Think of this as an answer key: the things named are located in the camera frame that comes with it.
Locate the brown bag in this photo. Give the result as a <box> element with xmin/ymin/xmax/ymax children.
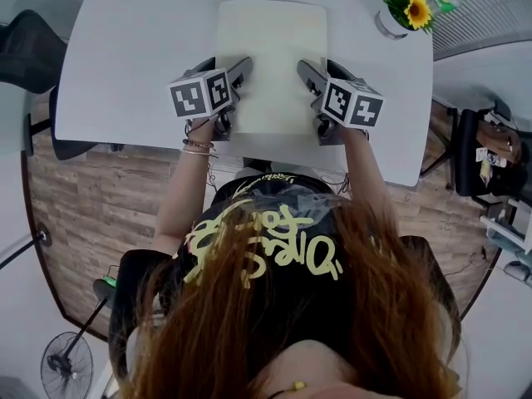
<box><xmin>475</xmin><ymin>119</ymin><xmax>524</xmax><ymax>166</ymax></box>

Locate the black metal desk frame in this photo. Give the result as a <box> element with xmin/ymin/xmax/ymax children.
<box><xmin>418</xmin><ymin>96</ymin><xmax>459</xmax><ymax>191</ymax></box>

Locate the black stand with round base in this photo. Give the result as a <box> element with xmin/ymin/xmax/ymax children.
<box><xmin>0</xmin><ymin>221</ymin><xmax>54</xmax><ymax>270</ymax></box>

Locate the thin metal bangle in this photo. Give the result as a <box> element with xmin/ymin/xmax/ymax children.
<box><xmin>180</xmin><ymin>147</ymin><xmax>219</xmax><ymax>159</ymax></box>

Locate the sunflower in white pot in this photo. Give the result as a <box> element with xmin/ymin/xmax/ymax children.
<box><xmin>375</xmin><ymin>0</ymin><xmax>436</xmax><ymax>41</ymax></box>

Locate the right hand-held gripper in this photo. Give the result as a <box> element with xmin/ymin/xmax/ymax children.
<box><xmin>296</xmin><ymin>58</ymin><xmax>385</xmax><ymax>147</ymax></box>

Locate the person's left forearm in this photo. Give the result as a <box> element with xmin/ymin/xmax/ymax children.
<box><xmin>150</xmin><ymin>117</ymin><xmax>220</xmax><ymax>254</ymax></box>

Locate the black standing fan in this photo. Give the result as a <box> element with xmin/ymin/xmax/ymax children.
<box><xmin>39</xmin><ymin>276</ymin><xmax>118</xmax><ymax>399</ymax></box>

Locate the white rack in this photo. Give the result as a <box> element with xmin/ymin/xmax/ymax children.
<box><xmin>479</xmin><ymin>196</ymin><xmax>532</xmax><ymax>258</ymax></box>

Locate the black shelf cart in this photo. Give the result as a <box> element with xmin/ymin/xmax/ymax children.
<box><xmin>454</xmin><ymin>97</ymin><xmax>532</xmax><ymax>209</ymax></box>

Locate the black mesh office chair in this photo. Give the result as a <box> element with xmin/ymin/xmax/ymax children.
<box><xmin>0</xmin><ymin>9</ymin><xmax>68</xmax><ymax>96</ymax></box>

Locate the white table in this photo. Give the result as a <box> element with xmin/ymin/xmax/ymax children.
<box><xmin>53</xmin><ymin>0</ymin><xmax>436</xmax><ymax>189</ymax></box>

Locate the person's right forearm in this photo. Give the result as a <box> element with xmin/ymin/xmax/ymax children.
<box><xmin>339</xmin><ymin>127</ymin><xmax>401</xmax><ymax>226</ymax></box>

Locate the person's black printed shirt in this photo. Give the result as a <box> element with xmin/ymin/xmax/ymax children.
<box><xmin>108</xmin><ymin>172</ymin><xmax>463</xmax><ymax>399</ymax></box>

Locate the cream item board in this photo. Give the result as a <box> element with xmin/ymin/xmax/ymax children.
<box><xmin>215</xmin><ymin>0</ymin><xmax>330</xmax><ymax>135</ymax></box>

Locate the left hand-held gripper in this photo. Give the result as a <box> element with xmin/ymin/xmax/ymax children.
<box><xmin>168</xmin><ymin>56</ymin><xmax>255</xmax><ymax>143</ymax></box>

